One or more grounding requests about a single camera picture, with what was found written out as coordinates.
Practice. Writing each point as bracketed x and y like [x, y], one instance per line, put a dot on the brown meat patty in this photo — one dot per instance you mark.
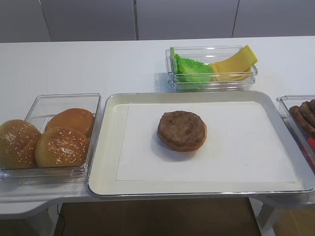
[182, 127]

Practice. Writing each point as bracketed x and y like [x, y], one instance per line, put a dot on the green lettuce leaf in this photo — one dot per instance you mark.
[189, 70]

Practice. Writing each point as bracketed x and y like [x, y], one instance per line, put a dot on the clear lettuce cheese container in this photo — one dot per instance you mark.
[208, 55]

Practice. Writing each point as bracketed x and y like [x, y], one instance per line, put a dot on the bottom bun on tray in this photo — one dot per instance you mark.
[184, 148]

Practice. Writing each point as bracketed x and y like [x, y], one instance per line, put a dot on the plain bottom bun in container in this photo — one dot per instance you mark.
[76, 118]

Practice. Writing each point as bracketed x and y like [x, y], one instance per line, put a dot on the silver metal tray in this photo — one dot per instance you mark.
[103, 180]

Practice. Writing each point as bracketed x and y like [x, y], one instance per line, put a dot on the white paper sheet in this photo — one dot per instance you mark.
[241, 146]

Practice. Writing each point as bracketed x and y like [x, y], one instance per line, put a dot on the yellow cheese slices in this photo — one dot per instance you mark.
[232, 69]

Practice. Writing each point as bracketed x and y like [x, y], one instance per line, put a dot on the right sesame top bun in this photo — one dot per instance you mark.
[61, 147]

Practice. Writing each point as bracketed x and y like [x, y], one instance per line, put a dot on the sesame bun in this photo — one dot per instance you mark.
[61, 147]
[18, 140]

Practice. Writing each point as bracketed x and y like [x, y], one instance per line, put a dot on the clear bun container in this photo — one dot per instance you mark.
[44, 108]

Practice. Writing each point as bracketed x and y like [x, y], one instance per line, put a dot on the left sesame top bun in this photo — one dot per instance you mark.
[18, 140]

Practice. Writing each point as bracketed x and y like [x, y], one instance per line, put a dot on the clear patty tomato container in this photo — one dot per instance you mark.
[285, 103]

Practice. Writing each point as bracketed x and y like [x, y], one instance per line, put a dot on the brown patty stack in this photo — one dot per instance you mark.
[304, 117]

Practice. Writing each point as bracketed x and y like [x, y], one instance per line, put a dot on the red tomato slices stack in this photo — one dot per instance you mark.
[311, 141]

